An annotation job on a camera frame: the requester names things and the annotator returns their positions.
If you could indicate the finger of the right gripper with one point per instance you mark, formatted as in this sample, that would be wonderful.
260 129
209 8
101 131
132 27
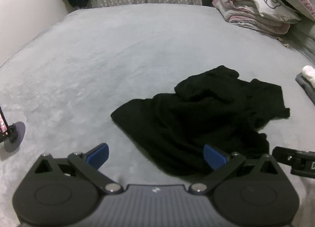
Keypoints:
283 155

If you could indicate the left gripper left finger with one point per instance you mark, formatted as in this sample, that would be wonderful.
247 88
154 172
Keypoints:
87 164

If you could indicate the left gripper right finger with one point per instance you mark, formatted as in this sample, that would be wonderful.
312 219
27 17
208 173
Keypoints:
223 164

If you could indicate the black t-shirt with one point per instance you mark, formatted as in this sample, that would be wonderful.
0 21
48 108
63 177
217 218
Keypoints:
213 108

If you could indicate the grey folded garment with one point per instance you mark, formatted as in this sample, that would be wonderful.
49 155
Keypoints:
306 86

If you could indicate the round phone stand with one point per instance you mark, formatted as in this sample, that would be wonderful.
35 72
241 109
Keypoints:
14 140

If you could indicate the white folded garment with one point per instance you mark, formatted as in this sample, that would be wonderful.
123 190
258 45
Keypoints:
308 73

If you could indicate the smartphone on stand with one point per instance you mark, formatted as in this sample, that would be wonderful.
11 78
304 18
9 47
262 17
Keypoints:
4 127

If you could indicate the grey quilted bedspread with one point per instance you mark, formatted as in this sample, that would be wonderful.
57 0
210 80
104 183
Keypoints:
302 36

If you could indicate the folded floral duvet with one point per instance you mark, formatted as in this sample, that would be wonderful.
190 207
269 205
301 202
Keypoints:
266 16

